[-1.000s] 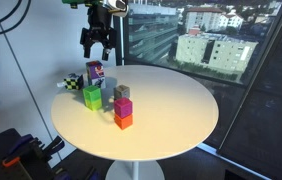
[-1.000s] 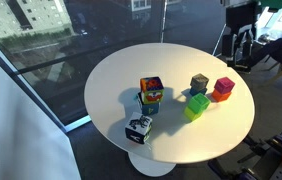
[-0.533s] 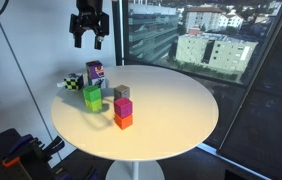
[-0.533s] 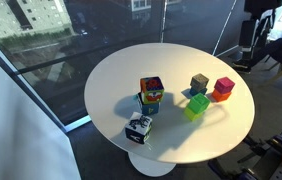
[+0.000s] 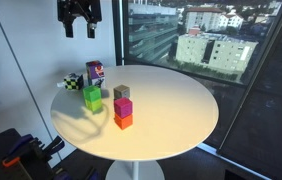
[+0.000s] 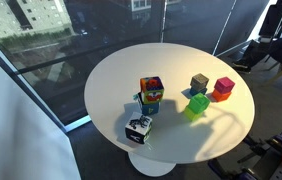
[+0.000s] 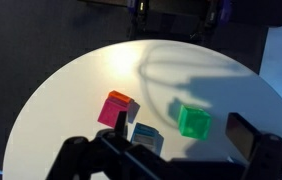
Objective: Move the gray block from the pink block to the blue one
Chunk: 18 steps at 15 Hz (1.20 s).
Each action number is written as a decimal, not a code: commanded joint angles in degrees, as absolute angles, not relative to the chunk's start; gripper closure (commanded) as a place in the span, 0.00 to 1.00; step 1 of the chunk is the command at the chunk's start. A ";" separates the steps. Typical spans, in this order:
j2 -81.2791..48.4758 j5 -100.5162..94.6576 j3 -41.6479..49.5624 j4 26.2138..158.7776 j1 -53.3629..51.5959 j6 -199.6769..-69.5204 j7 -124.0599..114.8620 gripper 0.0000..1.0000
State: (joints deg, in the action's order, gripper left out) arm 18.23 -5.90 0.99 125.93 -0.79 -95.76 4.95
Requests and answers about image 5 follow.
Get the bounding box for black slanted window post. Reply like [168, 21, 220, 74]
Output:
[215, 0, 282, 158]

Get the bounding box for dark blue tool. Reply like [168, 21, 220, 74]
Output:
[53, 166, 99, 180]

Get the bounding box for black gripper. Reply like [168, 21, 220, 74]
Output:
[56, 0, 103, 39]

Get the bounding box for black tool case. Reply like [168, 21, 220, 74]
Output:
[0, 128, 54, 180]

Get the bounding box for black spring clamp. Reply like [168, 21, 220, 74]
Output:
[42, 135, 65, 158]

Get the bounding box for gray glass office building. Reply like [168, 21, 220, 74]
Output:
[128, 3, 179, 64]

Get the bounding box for pink toy block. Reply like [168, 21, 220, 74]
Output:
[113, 97, 134, 119]

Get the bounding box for pale floor edge strip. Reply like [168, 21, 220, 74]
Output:
[196, 143, 272, 180]

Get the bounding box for white table pedestal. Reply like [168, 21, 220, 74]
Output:
[105, 159, 165, 180]

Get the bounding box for beige flat roof building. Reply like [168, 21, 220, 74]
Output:
[175, 32, 259, 75]

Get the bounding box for black yellow checkered cube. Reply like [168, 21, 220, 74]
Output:
[63, 72, 85, 91]

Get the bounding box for purple white printed cube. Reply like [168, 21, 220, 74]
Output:
[85, 60, 107, 89]

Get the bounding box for lime green toy block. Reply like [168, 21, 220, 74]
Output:
[84, 98, 103, 113]

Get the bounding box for blue handled tool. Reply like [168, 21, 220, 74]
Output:
[9, 134, 35, 156]

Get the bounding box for orange toy block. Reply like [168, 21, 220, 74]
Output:
[114, 113, 134, 131]

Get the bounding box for white building red roof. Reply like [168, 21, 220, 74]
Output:
[184, 6, 245, 34]

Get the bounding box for dark vertical window mullion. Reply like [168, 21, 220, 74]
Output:
[111, 0, 130, 67]

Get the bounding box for orange tool handle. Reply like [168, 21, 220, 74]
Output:
[2, 156, 21, 168]

